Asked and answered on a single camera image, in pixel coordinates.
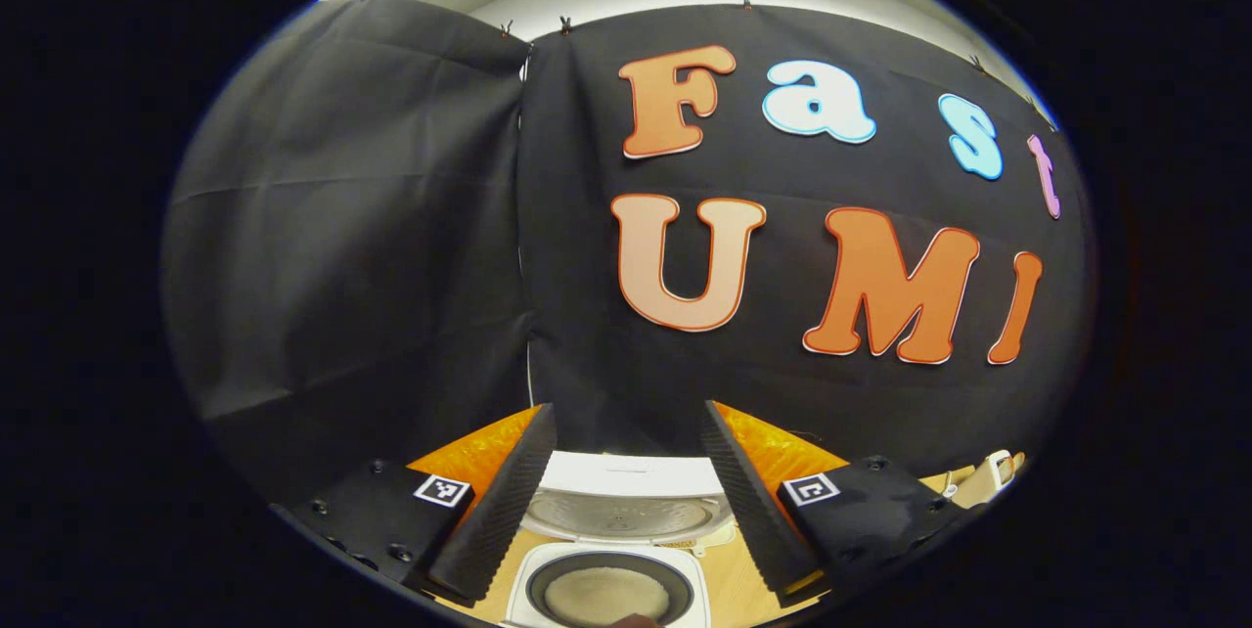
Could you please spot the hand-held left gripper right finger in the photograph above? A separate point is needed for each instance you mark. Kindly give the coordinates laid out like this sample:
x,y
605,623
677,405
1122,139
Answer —
x,y
753,520

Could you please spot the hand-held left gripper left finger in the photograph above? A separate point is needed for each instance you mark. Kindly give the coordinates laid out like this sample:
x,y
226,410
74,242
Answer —
x,y
509,511

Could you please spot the white rice cooker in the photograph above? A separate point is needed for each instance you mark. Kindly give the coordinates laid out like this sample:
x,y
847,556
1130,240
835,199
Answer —
x,y
626,481

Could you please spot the white rice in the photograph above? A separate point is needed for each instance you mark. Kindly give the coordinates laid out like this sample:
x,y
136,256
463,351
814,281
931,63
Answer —
x,y
606,594

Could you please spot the white toaster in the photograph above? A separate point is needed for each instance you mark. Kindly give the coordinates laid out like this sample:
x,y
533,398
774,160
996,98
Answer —
x,y
973,486

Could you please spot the toasted bread slice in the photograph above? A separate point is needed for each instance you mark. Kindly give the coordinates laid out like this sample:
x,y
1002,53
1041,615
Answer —
x,y
1015,464

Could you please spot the black backdrop cloth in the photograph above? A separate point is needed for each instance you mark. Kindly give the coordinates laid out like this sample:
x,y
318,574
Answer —
x,y
342,217

